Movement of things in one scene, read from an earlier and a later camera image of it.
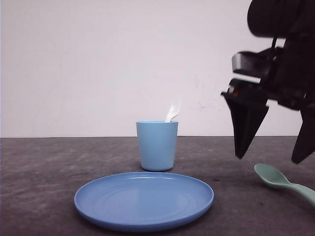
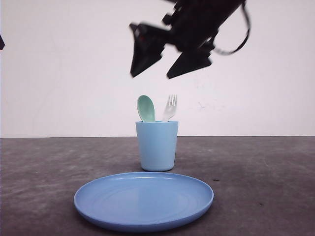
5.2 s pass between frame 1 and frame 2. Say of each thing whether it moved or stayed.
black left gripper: moved
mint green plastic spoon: moved
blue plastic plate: stayed
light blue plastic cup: stayed
